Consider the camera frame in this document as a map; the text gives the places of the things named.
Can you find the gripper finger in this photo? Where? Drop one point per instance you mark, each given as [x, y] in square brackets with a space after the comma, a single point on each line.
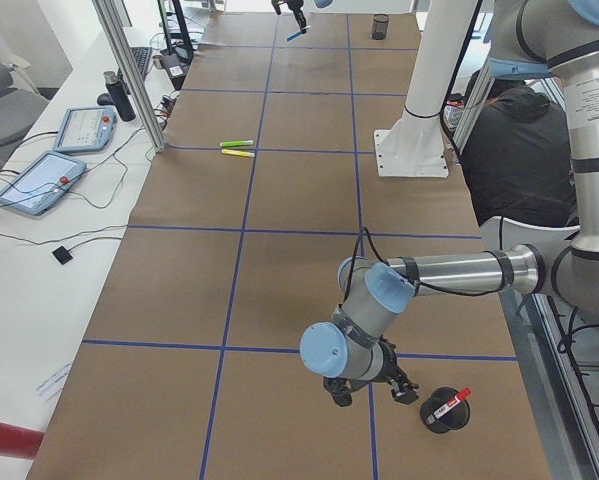
[339, 391]
[404, 392]
[301, 20]

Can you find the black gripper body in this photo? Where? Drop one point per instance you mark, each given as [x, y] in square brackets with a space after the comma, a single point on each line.
[294, 5]
[387, 363]

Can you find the blue highlighter pen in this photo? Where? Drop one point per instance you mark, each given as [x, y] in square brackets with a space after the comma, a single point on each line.
[296, 35]

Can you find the red capped white marker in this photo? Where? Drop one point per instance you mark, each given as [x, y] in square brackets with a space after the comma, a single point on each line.
[458, 398]

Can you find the far black mesh pen cup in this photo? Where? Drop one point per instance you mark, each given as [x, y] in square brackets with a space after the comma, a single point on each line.
[455, 419]

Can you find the black mesh pen cup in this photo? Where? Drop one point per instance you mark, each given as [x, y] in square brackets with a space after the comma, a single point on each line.
[455, 419]
[379, 26]

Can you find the near black mesh pen cup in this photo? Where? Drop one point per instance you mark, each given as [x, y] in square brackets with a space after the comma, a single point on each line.
[379, 26]

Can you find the green highlighter pen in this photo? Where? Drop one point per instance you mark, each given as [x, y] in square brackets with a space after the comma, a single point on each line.
[236, 144]

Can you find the yellow highlighter pen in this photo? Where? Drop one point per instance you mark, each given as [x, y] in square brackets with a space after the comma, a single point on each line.
[238, 153]

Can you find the black keyboard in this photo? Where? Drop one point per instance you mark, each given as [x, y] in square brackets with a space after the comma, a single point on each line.
[143, 60]

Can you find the black water bottle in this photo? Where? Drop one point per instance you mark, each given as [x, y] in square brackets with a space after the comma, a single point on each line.
[118, 96]

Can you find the far blue teach pendant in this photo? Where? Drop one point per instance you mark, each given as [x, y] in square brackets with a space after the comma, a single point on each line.
[85, 130]

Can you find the blue teach pendant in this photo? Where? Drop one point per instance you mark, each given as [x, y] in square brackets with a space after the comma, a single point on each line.
[43, 183]
[85, 130]

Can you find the person in black jacket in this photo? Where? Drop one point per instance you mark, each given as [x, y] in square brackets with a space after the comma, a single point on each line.
[517, 161]

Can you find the small black square pad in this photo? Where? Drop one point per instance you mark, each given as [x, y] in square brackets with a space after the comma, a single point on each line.
[62, 255]

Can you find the near blue teach pendant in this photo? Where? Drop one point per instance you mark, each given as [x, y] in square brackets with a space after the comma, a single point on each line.
[43, 183]

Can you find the red fire extinguisher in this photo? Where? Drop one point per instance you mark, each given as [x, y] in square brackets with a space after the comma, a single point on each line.
[18, 442]

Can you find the aluminium frame post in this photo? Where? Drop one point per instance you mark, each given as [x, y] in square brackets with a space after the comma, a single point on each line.
[114, 31]

